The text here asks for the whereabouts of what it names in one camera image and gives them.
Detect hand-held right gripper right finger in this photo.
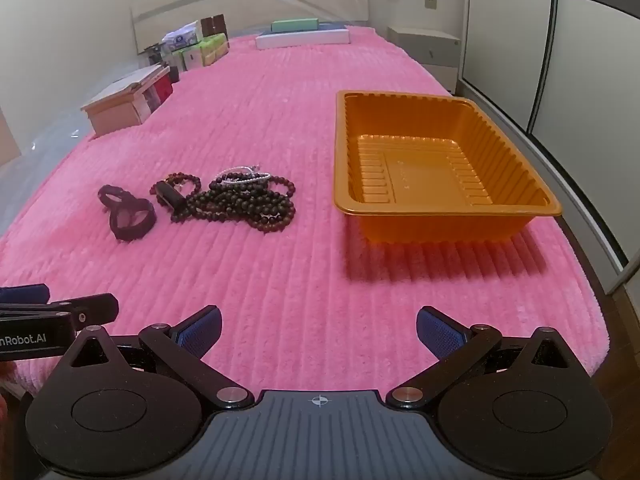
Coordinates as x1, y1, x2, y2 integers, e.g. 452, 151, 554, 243
386, 306, 581, 408

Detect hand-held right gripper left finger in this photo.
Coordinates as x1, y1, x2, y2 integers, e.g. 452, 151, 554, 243
62, 305, 254, 409

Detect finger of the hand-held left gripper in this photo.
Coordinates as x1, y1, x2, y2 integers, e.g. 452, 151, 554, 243
0, 294, 119, 333
0, 284, 51, 305

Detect black round wristwatch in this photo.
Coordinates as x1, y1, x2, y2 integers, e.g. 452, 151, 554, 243
106, 197, 159, 244

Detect dark bead necklace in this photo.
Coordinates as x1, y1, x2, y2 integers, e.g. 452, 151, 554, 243
202, 175, 297, 234

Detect white bead bracelet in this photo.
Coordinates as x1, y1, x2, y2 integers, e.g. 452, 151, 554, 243
215, 163, 272, 184

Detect orange plastic tray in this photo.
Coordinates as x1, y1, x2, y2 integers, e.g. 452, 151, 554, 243
334, 90, 563, 246

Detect small black rectangular object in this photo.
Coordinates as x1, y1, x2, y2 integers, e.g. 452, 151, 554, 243
155, 181, 186, 209

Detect red box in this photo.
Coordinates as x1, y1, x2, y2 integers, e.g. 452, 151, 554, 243
151, 77, 175, 108

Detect pink fluffy blanket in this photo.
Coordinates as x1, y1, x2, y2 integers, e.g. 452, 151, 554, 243
0, 25, 613, 401

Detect white nightstand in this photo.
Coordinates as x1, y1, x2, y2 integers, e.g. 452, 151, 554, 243
387, 25, 461, 94

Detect tissue pack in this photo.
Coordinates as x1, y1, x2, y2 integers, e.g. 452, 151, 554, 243
162, 22, 202, 52

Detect white grey sliding wardrobe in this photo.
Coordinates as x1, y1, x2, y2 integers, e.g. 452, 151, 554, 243
452, 0, 640, 273

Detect dark brown box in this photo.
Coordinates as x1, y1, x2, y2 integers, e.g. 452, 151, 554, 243
201, 15, 227, 39

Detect flat white box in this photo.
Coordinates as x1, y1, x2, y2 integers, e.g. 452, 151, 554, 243
255, 29, 351, 50

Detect long green box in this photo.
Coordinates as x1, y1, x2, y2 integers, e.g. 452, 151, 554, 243
271, 18, 321, 32

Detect beige bed headboard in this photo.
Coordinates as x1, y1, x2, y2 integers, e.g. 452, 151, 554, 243
131, 0, 372, 57

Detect red bead bracelet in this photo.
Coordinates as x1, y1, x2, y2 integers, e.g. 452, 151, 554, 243
150, 172, 203, 207

